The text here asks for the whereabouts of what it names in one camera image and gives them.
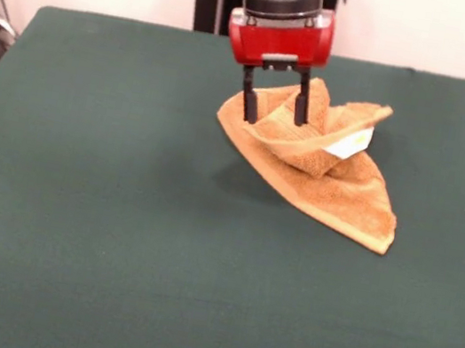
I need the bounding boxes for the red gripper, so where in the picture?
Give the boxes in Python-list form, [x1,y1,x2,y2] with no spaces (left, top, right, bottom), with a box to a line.
[213,1,338,136]

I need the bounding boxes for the orange terry towel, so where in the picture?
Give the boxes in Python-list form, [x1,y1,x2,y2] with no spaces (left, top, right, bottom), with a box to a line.
[197,60,421,259]

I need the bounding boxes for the dark green table cloth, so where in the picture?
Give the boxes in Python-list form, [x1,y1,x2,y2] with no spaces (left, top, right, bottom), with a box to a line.
[0,0,465,348]

